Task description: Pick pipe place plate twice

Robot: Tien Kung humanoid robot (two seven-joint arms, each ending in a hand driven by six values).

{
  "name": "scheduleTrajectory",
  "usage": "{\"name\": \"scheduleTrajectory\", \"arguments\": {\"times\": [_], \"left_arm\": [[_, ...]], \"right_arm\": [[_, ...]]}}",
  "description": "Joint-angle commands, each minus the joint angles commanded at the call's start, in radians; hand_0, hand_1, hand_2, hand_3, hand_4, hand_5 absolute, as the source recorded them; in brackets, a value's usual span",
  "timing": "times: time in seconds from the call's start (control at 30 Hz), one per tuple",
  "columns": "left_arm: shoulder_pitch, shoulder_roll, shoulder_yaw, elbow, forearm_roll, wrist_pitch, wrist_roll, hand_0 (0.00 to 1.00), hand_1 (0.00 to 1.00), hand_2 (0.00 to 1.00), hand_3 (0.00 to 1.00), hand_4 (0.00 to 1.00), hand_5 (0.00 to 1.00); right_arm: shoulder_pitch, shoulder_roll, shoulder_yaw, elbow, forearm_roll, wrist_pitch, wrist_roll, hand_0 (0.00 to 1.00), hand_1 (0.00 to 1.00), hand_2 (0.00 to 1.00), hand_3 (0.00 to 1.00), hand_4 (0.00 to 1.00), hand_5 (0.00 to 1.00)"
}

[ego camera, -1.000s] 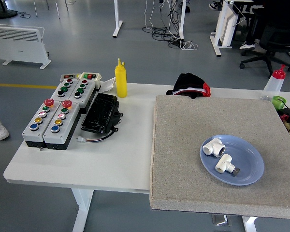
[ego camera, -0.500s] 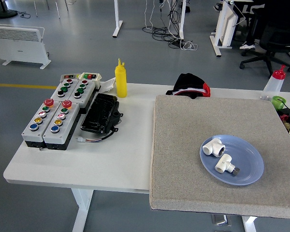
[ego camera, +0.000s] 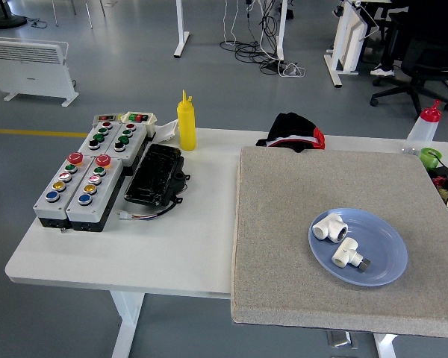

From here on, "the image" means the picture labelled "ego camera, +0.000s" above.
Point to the white tee fitting threaded socket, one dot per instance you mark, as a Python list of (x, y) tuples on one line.
[(330, 227)]

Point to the blue plastic plate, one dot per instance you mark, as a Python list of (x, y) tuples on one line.
[(384, 242)]

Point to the yellow squeeze bottle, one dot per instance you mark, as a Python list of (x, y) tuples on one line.
[(186, 127)]

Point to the black electronic module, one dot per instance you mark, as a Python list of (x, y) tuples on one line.
[(153, 175)]

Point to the white plastic packet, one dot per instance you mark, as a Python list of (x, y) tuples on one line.
[(168, 130)]

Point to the grey-brown foam mat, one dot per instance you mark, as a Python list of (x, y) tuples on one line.
[(283, 223)]

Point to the black red cloth bundle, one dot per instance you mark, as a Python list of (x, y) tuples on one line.
[(291, 127)]

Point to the grey three-button control box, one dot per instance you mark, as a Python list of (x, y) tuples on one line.
[(133, 143), (107, 138)]

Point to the grey five-button control box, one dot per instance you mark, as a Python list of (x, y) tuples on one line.
[(50, 209), (97, 209)]

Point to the white desk leg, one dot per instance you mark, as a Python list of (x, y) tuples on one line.
[(180, 30), (281, 30)]

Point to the white table leg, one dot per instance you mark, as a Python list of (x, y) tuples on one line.
[(384, 345), (128, 324)]

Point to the person's white black sneaker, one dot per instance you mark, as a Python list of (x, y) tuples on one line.
[(382, 71)]

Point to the green tape roll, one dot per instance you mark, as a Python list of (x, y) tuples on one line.
[(425, 158)]

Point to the clear squeeze bottle red cap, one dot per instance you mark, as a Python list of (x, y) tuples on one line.
[(423, 130)]

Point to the metal chair legs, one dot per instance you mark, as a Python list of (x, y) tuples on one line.
[(90, 15)]

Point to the black power adapter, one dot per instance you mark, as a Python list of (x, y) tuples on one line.
[(445, 172)]

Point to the white panel heater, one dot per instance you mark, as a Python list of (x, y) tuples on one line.
[(26, 74)]

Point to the black office chair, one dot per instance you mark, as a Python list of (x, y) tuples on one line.
[(425, 56)]

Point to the black fan base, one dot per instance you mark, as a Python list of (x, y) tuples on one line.
[(7, 20)]

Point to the cream red-green switch box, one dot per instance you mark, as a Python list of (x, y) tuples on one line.
[(151, 126)]

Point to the small grey switch box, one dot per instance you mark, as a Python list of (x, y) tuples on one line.
[(106, 118)]

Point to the white desk side frame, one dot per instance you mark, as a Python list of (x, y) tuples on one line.
[(347, 41)]

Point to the metal bracket under table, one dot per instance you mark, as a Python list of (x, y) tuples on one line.
[(339, 339)]

